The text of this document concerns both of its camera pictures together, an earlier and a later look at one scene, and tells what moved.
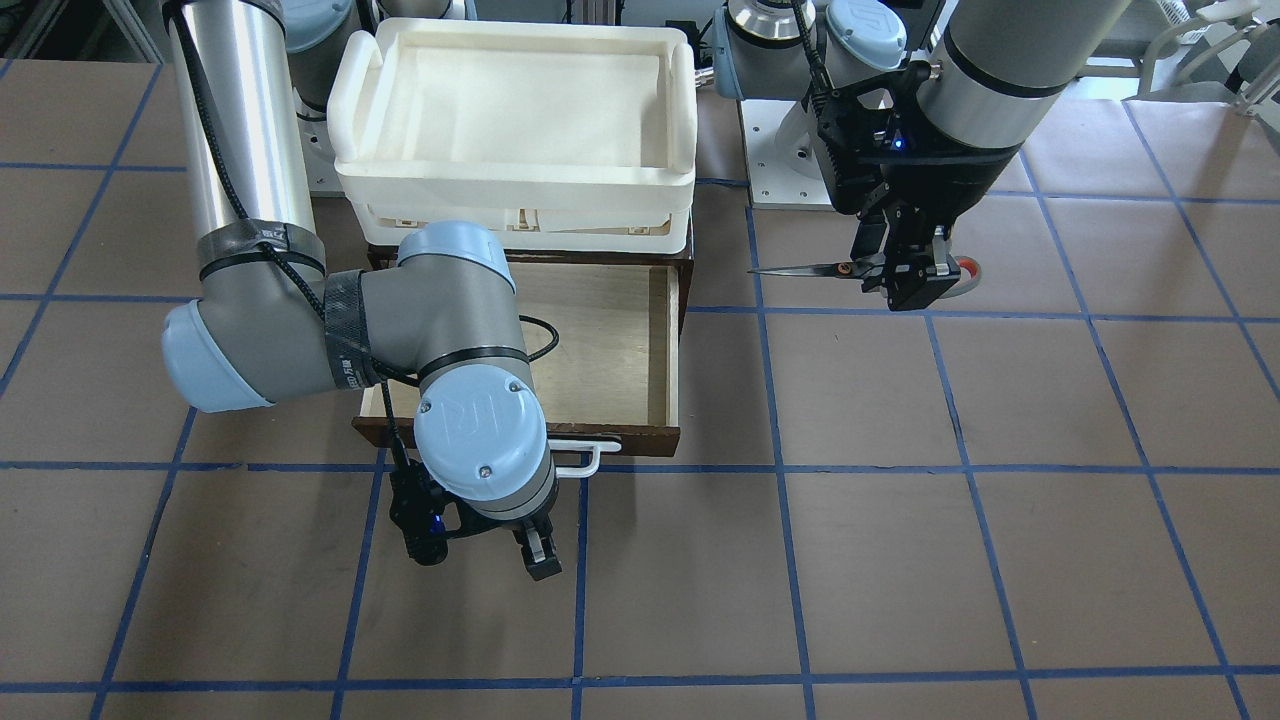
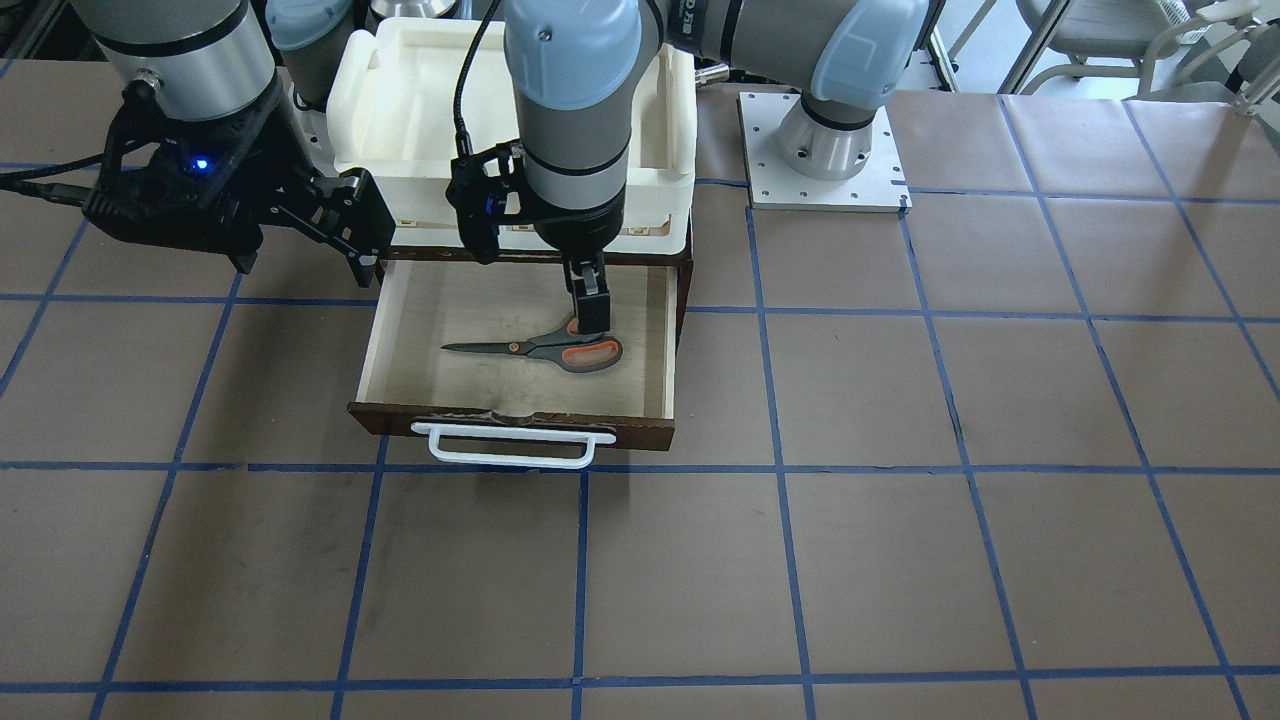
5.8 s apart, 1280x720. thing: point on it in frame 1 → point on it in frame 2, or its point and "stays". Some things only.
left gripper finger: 922,271 → 586,280
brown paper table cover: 1054,497 stays
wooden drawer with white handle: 604,345 stays
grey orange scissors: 867,269 → 579,352
